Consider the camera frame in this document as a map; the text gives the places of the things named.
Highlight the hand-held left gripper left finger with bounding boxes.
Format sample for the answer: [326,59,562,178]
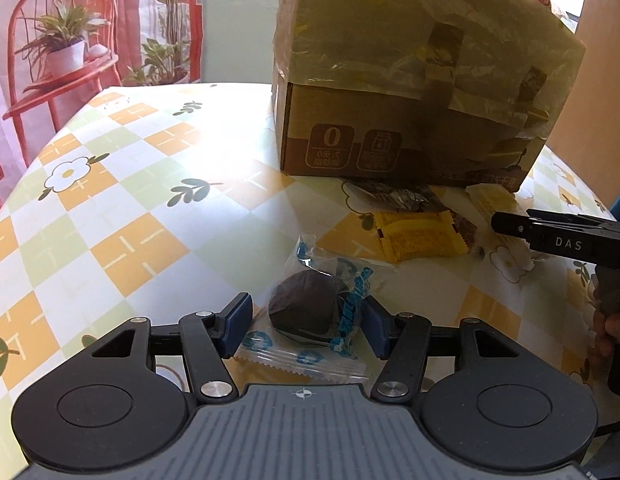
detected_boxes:
[92,291,253,401]

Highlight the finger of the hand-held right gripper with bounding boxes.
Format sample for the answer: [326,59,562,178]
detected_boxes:
[491,210,541,240]

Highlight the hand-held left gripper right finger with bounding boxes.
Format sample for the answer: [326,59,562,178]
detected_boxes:
[362,294,528,400]

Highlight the clear packet with dark cookie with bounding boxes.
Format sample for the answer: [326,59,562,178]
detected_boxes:
[232,232,376,380]

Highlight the cardboard box with plastic liner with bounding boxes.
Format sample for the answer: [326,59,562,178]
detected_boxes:
[271,0,588,195]

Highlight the person's right hand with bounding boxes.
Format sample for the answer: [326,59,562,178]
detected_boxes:
[592,309,620,357]

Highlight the pale yellow snack packet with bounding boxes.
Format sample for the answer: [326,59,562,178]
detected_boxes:
[465,182,518,221]

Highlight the brown snack packet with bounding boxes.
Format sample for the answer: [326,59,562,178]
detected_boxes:
[452,212,483,253]

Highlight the small yellow snack packet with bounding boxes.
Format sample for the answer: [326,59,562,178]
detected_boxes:
[372,210,468,263]

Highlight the dark silver snack packet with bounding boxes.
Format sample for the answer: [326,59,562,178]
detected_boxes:
[342,180,443,216]

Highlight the wooden door panel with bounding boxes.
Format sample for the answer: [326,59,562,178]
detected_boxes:
[572,0,620,211]

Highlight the checkered floral tablecloth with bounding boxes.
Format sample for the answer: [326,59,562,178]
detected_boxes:
[0,80,620,411]

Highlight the pink printed backdrop cloth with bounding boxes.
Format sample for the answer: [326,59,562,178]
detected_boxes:
[0,0,286,216]

